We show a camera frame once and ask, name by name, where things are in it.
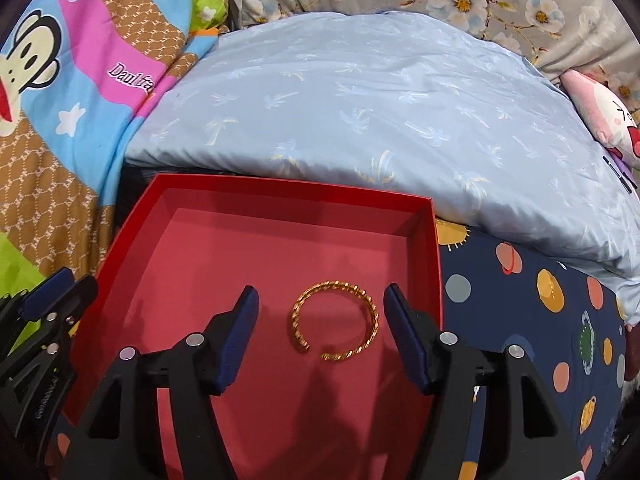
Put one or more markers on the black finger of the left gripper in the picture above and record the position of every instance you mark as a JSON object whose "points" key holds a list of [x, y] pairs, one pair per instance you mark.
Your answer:
{"points": [[36, 375], [24, 307]]}

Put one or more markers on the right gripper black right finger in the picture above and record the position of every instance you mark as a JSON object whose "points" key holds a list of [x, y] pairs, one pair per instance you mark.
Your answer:
{"points": [[491, 402]]}

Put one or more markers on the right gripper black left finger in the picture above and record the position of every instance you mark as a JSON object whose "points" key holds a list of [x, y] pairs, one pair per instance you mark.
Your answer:
{"points": [[118, 436]]}

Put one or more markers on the gold braided bangle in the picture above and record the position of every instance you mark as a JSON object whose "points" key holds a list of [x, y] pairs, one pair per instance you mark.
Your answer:
{"points": [[342, 336]]}

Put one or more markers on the navy planet print cloth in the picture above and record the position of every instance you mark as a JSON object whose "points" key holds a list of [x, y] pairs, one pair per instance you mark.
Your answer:
{"points": [[497, 294]]}

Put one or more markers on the red shallow tray box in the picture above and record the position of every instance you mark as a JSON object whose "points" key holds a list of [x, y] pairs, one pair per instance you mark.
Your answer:
{"points": [[190, 246]]}

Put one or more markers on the colourful monkey cartoon blanket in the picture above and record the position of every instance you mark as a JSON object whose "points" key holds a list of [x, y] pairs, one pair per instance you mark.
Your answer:
{"points": [[78, 79]]}

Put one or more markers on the pink white plush toy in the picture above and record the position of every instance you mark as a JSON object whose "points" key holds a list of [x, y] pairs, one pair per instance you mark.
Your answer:
{"points": [[605, 115]]}

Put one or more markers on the light blue pillow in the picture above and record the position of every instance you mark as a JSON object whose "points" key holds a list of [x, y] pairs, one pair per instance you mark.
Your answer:
{"points": [[402, 102]]}

